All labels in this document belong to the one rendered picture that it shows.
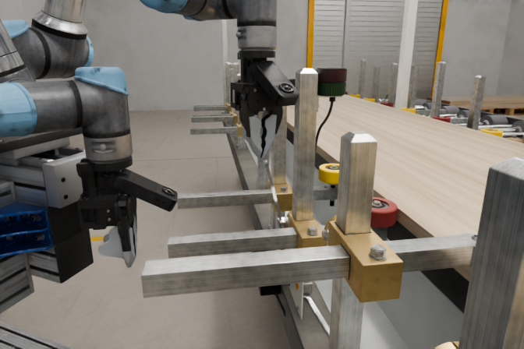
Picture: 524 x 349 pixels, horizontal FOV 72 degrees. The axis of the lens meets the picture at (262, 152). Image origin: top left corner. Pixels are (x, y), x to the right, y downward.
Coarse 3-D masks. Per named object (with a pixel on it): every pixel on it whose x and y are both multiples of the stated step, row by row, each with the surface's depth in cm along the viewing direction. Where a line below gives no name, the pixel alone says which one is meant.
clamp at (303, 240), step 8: (288, 216) 78; (296, 224) 72; (304, 224) 72; (312, 224) 72; (296, 232) 71; (304, 232) 69; (320, 232) 69; (296, 240) 71; (304, 240) 67; (312, 240) 67; (320, 240) 68; (296, 248) 71
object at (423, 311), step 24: (288, 144) 175; (288, 168) 177; (408, 288) 73; (432, 288) 65; (456, 288) 59; (384, 312) 84; (408, 312) 74; (432, 312) 66; (456, 312) 59; (408, 336) 74; (432, 336) 66; (456, 336) 59
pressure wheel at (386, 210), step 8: (376, 200) 74; (384, 200) 75; (376, 208) 71; (384, 208) 71; (392, 208) 71; (376, 216) 70; (384, 216) 70; (392, 216) 70; (376, 224) 70; (384, 224) 70; (392, 224) 71
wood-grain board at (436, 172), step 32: (352, 128) 153; (384, 128) 153; (416, 128) 153; (448, 128) 153; (384, 160) 105; (416, 160) 105; (448, 160) 105; (480, 160) 105; (384, 192) 81; (416, 192) 81; (448, 192) 81; (480, 192) 81; (416, 224) 67; (448, 224) 66
